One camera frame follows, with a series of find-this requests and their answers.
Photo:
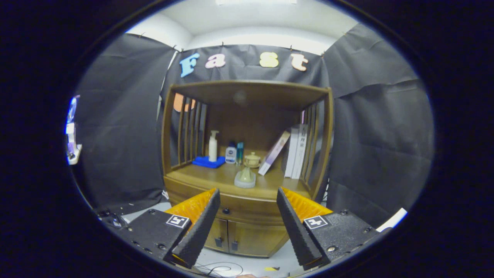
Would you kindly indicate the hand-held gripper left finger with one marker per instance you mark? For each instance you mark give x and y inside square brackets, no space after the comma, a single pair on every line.
[200,231]

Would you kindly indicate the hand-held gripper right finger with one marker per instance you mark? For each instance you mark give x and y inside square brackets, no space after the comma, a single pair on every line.
[297,231]

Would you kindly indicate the wooden drawer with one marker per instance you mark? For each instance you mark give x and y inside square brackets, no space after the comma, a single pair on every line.
[247,210]

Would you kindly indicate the pale green ceramic cup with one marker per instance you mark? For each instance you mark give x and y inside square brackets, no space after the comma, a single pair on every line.
[246,177]

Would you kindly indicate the wooden cabinet door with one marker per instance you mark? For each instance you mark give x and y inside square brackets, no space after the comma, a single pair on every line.
[258,241]
[218,235]

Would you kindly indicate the wooden countertop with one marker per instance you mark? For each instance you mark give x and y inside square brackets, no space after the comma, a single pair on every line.
[266,183]

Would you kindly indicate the wooden cabinet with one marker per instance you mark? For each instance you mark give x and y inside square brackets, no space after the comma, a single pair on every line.
[251,92]

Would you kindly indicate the yellow floor tape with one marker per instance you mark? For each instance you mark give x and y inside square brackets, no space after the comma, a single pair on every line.
[272,268]

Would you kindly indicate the blue folded cloth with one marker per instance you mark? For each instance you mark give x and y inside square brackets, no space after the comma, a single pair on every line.
[204,162]

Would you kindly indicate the white bottle with blue cap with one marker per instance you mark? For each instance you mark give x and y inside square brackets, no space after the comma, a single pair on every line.
[230,156]

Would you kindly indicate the white book with black title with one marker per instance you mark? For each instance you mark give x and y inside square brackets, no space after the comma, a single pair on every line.
[302,150]

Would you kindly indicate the white pump bottle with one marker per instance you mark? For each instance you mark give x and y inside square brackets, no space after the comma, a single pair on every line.
[213,150]

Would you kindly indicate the purple and white book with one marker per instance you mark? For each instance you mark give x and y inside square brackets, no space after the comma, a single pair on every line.
[274,152]

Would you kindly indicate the beige lidded teacup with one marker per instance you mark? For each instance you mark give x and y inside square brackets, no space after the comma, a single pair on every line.
[252,159]

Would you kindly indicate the teal slim bottle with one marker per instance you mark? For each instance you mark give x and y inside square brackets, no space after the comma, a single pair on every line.
[240,152]

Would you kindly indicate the white and purple clutter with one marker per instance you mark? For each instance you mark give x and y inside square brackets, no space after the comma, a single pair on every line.
[73,154]

